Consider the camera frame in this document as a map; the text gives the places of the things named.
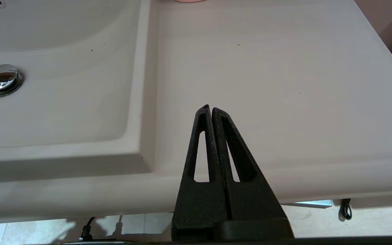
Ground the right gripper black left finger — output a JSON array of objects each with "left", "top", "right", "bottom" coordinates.
[{"left": 172, "top": 104, "right": 231, "bottom": 240}]

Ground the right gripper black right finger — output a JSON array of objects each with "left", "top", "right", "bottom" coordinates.
[{"left": 212, "top": 107, "right": 287, "bottom": 220}]

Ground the white ceramic sink basin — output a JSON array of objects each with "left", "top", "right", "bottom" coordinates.
[{"left": 0, "top": 0, "right": 152, "bottom": 177}]

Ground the chrome drain stopper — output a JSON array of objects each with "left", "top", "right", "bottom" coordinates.
[{"left": 0, "top": 64, "right": 25, "bottom": 97}]

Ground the black cord loop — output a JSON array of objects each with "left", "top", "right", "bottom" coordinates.
[{"left": 341, "top": 199, "right": 352, "bottom": 220}]

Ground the black plug cable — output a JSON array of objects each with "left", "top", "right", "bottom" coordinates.
[{"left": 80, "top": 216, "right": 96, "bottom": 241}]

